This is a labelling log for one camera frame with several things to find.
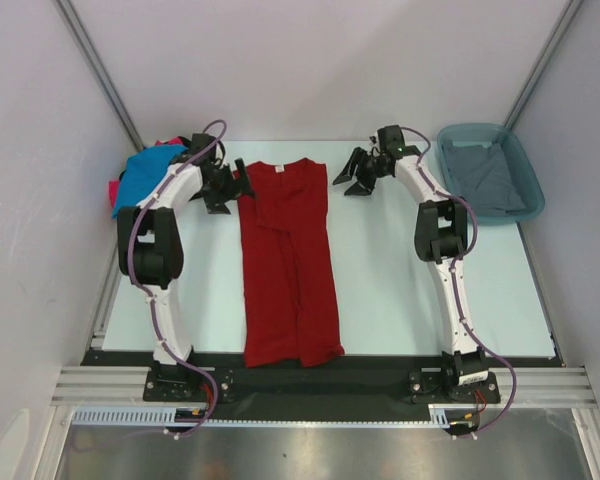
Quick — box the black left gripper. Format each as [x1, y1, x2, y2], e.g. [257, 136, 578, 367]
[201, 159, 257, 215]

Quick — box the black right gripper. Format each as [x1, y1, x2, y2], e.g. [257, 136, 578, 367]
[333, 147, 390, 197]

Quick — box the blue t shirt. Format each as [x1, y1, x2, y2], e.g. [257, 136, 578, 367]
[111, 144, 189, 221]

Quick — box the red t shirt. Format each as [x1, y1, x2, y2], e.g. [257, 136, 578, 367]
[237, 158, 344, 367]

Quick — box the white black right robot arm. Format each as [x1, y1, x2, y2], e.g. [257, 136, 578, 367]
[333, 125, 490, 404]

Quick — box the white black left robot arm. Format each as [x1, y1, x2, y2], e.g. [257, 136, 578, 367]
[113, 131, 255, 402]

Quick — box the black folded t shirt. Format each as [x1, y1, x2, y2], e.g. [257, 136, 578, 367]
[118, 136, 191, 181]

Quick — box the pink folded t shirt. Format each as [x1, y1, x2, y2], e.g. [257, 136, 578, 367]
[107, 141, 186, 214]

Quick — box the grey t shirt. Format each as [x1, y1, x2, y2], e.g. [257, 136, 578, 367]
[442, 141, 525, 217]

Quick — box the teal plastic basket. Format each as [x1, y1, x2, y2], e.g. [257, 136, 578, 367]
[436, 123, 545, 225]

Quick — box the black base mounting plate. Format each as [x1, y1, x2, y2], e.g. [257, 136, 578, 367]
[79, 351, 566, 422]

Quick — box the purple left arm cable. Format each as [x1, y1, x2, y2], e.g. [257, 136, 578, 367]
[72, 118, 229, 451]

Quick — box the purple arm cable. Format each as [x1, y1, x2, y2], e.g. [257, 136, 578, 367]
[399, 125, 519, 441]
[72, 118, 229, 451]

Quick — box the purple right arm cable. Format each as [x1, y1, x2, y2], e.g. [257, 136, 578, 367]
[399, 125, 519, 441]

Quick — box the grey slotted cable duct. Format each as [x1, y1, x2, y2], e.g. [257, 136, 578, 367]
[72, 406, 466, 429]

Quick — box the left aluminium corner post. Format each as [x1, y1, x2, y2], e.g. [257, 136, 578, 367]
[52, 0, 145, 151]

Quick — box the aluminium corner post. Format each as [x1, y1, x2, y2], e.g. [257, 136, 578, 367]
[503, 0, 587, 130]
[52, 0, 145, 151]

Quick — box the aluminium front frame rail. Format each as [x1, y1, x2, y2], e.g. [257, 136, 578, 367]
[51, 366, 597, 409]

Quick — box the right aluminium corner post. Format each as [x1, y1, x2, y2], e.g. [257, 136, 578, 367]
[503, 0, 587, 130]

